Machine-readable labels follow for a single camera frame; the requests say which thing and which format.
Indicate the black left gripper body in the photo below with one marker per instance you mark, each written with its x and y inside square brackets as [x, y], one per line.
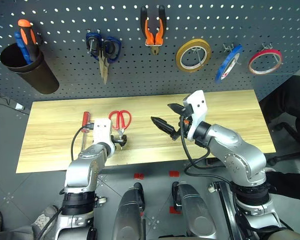
[114, 140]

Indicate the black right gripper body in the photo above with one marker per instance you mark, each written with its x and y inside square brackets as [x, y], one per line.
[187, 113]

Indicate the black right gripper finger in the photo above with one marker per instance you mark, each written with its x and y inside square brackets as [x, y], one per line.
[176, 108]
[162, 124]

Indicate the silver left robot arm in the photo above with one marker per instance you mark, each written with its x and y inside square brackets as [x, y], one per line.
[82, 170]

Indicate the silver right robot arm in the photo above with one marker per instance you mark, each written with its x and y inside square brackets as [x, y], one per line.
[240, 155]

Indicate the black sleeved forearm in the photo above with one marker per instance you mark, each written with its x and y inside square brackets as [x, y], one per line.
[287, 185]

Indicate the grey metal pegboard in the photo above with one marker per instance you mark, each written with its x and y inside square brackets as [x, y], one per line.
[140, 75]

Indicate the blue tape roll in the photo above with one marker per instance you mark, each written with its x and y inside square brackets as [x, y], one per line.
[218, 75]

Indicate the yellow tape roll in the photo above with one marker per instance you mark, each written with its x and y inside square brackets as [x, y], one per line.
[178, 56]

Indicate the metal pegboard hook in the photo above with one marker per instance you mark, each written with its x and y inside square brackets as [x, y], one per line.
[98, 31]
[267, 46]
[226, 47]
[197, 53]

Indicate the red tape roll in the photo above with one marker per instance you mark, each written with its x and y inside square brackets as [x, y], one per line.
[265, 52]

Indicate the silver left robot leg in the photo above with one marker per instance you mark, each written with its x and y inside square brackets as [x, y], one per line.
[130, 212]

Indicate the silver robot leg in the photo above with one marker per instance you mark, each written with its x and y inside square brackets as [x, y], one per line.
[130, 212]
[195, 212]

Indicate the silver right robot leg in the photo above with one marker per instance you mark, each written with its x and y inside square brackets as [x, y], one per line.
[195, 212]

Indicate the black cup holder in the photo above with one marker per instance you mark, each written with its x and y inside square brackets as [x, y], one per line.
[40, 77]

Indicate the person in black clothes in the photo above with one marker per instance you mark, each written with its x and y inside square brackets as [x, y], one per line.
[287, 100]

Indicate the black office chair base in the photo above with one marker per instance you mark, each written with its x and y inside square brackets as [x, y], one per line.
[287, 152]

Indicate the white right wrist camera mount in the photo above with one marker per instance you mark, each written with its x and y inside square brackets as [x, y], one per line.
[198, 105]

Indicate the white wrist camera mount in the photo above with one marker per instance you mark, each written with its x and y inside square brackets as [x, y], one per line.
[101, 130]
[198, 105]

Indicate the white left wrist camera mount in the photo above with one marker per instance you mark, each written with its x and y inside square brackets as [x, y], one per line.
[101, 130]

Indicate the black metal stand frame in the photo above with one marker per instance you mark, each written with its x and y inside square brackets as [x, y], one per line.
[223, 200]

